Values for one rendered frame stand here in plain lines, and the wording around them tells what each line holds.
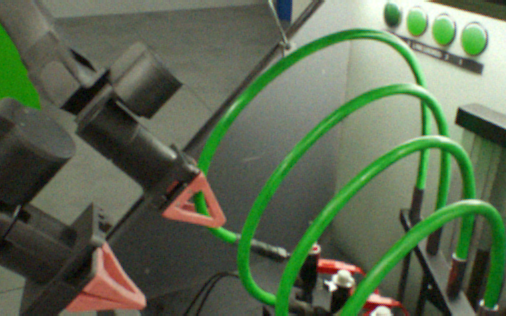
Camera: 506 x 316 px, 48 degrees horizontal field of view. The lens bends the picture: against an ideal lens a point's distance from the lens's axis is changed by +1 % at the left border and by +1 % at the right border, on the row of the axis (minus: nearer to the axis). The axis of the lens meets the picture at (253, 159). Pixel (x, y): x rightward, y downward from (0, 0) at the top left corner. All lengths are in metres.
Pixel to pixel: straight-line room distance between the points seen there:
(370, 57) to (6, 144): 0.76
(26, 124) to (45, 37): 0.26
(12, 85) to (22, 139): 3.55
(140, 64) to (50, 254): 0.23
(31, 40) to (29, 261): 0.31
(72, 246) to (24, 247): 0.04
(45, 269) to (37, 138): 0.12
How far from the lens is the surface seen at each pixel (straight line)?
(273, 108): 1.08
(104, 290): 0.54
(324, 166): 1.21
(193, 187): 0.65
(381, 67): 1.07
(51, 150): 0.46
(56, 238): 0.52
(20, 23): 0.77
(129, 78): 0.63
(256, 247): 0.77
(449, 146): 0.65
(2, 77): 3.98
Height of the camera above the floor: 1.60
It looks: 27 degrees down
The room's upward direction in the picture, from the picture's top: 1 degrees clockwise
